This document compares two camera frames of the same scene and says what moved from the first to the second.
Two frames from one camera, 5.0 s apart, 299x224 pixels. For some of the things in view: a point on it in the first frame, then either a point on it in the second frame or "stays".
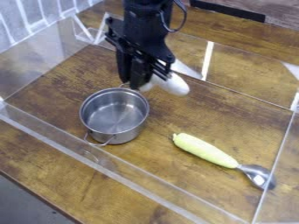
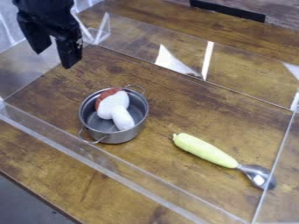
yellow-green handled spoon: (204, 151) stays
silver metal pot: (113, 114) stays
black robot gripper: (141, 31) → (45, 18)
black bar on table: (229, 11) stays
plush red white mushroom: (172, 86) → (112, 107)
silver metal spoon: (260, 175) stays
